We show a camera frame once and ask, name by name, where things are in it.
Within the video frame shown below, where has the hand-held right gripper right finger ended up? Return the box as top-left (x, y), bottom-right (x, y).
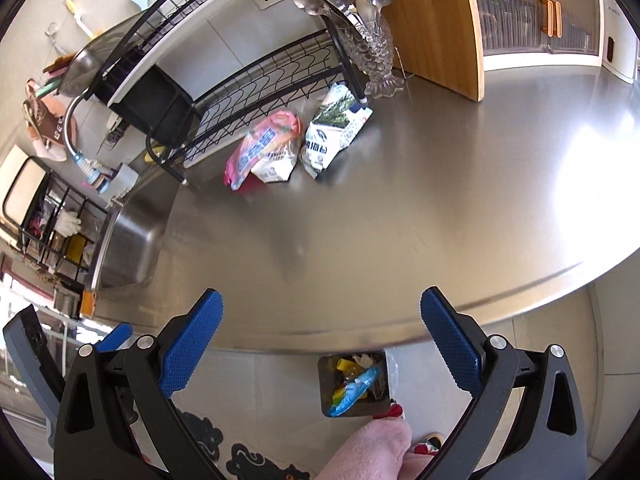
top-left (420, 286), bottom-right (588, 480)

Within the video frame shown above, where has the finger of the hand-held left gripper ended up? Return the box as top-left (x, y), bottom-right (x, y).
top-left (2, 304), bottom-right (67, 453)
top-left (96, 322), bottom-right (134, 354)

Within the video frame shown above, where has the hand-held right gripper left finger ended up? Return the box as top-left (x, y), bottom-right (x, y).
top-left (52, 287), bottom-right (226, 480)

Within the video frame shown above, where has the blue snack packet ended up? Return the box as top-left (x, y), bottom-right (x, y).
top-left (327, 366), bottom-right (381, 417)

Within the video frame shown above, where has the dark trash bin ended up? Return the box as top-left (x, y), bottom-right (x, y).
top-left (317, 349), bottom-right (398, 418)

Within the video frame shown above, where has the red patterned slipper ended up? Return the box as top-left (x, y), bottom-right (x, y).
top-left (410, 432), bottom-right (443, 458)
top-left (372, 402), bottom-right (405, 421)

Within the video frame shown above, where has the black shelf rack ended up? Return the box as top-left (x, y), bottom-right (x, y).
top-left (0, 145), bottom-right (108, 291)

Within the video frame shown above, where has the steel sink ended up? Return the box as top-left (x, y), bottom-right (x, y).
top-left (90, 180), bottom-right (176, 291)

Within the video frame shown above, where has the white glove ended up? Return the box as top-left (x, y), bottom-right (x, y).
top-left (52, 210), bottom-right (82, 236)

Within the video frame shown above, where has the black cartoon floor mat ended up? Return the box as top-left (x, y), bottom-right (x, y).
top-left (177, 410), bottom-right (313, 480)

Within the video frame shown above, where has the white holder cup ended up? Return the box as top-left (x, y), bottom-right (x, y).
top-left (112, 162), bottom-right (141, 196)

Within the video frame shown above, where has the pink brown hanging towel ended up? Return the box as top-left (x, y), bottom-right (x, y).
top-left (30, 95), bottom-right (78, 161)

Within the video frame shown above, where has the metal faucet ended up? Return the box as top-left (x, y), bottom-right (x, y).
top-left (64, 87), bottom-right (108, 195)

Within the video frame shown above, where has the pink snack packet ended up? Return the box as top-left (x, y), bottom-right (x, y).
top-left (224, 110), bottom-right (304, 193)

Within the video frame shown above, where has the black utensil caddy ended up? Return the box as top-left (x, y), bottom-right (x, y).
top-left (95, 66), bottom-right (198, 148)

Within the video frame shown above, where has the beige hanging towel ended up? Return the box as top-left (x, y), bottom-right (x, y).
top-left (22, 77), bottom-right (46, 126)

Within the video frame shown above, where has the white green milk pouch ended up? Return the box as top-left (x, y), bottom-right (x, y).
top-left (299, 82), bottom-right (373, 180)

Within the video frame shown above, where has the metal colander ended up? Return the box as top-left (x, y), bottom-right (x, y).
top-left (57, 10), bottom-right (151, 96)

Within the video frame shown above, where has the white drip tray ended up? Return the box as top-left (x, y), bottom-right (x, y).
top-left (107, 0), bottom-right (261, 106)

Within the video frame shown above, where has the glass utensil holder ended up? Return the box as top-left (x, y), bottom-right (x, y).
top-left (336, 12), bottom-right (406, 98)

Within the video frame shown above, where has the yellow bottle brush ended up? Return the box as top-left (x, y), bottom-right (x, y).
top-left (65, 0), bottom-right (96, 38)

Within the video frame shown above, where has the wooden cutting board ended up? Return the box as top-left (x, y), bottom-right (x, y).
top-left (302, 0), bottom-right (487, 102)

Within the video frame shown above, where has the cream storage cabinet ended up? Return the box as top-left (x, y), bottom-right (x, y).
top-left (467, 0), bottom-right (603, 72)

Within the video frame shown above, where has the white electric kettle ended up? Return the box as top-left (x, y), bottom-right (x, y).
top-left (597, 0), bottom-right (640, 83)

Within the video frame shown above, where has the wire soap basket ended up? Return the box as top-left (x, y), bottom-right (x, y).
top-left (102, 115), bottom-right (131, 148)

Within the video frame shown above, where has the black wire dish rack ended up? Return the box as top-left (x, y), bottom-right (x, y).
top-left (80, 0), bottom-right (373, 183)

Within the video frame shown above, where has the metal wall hook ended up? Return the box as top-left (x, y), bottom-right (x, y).
top-left (46, 22), bottom-right (66, 53)

